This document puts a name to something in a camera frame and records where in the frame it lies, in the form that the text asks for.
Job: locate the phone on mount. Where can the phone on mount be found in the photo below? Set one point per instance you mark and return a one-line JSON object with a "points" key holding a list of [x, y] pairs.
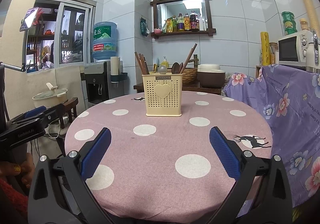
{"points": [[28, 18]]}

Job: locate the yellow label bottle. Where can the yellow label bottle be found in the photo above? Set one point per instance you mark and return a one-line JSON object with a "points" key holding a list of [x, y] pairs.
{"points": [[187, 23]]}

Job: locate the teal wall holder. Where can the teal wall holder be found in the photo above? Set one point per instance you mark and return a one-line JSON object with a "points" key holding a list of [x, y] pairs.
{"points": [[122, 76]]}

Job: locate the yellow oil bottle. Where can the yellow oil bottle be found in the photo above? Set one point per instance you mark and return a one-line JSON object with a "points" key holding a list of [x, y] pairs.
{"points": [[181, 23]]}

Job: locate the purple floral cloth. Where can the purple floral cloth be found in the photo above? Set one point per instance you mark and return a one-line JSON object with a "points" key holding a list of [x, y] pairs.
{"points": [[287, 114]]}

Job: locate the green wall packet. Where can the green wall packet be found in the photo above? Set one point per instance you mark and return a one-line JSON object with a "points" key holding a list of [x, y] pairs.
{"points": [[144, 27]]}

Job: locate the brown and white pot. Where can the brown and white pot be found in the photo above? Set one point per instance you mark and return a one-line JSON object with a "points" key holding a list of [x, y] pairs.
{"points": [[210, 78]]}

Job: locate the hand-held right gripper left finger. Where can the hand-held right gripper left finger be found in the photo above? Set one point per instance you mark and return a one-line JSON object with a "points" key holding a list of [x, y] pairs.
{"points": [[96, 156]]}

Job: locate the dark sauce bottle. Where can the dark sauce bottle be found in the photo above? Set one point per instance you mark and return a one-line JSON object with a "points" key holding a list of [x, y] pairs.
{"points": [[194, 22]]}

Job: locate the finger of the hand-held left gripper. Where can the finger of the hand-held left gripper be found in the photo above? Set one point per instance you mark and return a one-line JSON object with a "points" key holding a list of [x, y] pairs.
{"points": [[53, 114], [35, 111]]}

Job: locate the yellow snack packet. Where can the yellow snack packet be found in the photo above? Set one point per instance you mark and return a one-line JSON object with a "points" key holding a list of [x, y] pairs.
{"points": [[169, 26]]}

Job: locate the sliding window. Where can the sliding window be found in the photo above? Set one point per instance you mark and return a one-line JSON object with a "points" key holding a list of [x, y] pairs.
{"points": [[72, 36]]}

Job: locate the dark wooden side table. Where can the dark wooden side table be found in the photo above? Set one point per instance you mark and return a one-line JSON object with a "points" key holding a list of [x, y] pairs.
{"points": [[200, 90]]}

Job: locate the dark wooden stool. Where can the dark wooden stool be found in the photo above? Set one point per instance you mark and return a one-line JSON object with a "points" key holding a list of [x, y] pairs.
{"points": [[71, 104]]}

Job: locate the stainless steel spoon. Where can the stainless steel spoon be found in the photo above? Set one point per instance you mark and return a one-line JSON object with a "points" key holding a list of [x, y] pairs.
{"points": [[175, 67], [162, 68]]}

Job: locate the yellow lid jar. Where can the yellow lid jar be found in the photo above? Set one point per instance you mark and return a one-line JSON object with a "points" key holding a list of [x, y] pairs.
{"points": [[303, 25]]}

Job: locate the bamboo faucet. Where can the bamboo faucet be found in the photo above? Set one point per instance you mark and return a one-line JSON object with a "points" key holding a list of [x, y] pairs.
{"points": [[196, 58]]}

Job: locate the white power strip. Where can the white power strip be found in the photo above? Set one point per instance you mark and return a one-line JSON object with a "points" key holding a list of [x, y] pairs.
{"points": [[64, 122]]}

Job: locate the cream plastic utensil holder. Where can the cream plastic utensil holder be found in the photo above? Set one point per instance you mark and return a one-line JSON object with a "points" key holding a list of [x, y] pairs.
{"points": [[162, 104]]}

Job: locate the pink bowl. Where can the pink bowl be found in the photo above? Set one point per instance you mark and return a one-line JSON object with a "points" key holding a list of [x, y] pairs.
{"points": [[157, 30]]}

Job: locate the water dispenser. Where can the water dispenser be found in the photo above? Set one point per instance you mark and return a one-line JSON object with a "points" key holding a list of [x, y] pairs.
{"points": [[96, 83]]}

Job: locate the white bottle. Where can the white bottle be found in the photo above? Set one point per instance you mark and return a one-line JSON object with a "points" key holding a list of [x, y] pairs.
{"points": [[201, 23], [205, 25]]}

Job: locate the wicker basin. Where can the wicker basin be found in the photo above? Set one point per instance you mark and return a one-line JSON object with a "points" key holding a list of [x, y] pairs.
{"points": [[188, 76]]}

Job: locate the blue water jug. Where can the blue water jug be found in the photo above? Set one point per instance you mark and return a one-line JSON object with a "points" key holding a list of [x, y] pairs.
{"points": [[105, 41]]}

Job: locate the yellow roll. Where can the yellow roll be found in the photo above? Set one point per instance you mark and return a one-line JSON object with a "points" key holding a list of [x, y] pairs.
{"points": [[265, 48]]}

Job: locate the person's left hand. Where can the person's left hand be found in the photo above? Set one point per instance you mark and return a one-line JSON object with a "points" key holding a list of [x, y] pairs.
{"points": [[25, 171]]}

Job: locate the white paper cup stack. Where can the white paper cup stack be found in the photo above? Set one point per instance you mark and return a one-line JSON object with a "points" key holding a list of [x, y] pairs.
{"points": [[115, 66]]}

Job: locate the tall sleeve of paper cups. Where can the tall sleeve of paper cups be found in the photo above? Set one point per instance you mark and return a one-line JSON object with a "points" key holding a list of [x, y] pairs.
{"points": [[306, 1]]}

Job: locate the glass jar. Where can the glass jar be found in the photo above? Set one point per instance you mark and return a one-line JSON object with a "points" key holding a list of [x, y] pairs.
{"points": [[273, 56]]}

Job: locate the cream cooking pot with lid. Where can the cream cooking pot with lid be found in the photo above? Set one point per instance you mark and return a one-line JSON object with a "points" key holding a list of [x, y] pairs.
{"points": [[50, 99]]}

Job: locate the pink polka dot tablecloth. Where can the pink polka dot tablecloth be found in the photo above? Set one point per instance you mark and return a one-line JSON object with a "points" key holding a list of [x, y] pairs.
{"points": [[162, 144]]}

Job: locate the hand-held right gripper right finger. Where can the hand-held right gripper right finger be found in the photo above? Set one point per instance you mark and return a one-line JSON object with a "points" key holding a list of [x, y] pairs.
{"points": [[225, 154]]}

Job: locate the person's left forearm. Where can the person's left forearm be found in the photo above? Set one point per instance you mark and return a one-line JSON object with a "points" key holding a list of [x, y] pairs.
{"points": [[10, 199]]}

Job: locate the green bottle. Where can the green bottle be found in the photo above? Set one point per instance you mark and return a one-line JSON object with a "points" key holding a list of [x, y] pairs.
{"points": [[175, 25]]}

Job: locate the white microwave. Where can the white microwave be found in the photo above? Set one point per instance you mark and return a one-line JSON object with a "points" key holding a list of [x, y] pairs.
{"points": [[288, 50]]}

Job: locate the yellow soap pump bottle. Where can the yellow soap pump bottle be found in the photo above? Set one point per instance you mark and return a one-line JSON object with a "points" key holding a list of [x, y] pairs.
{"points": [[165, 62]]}

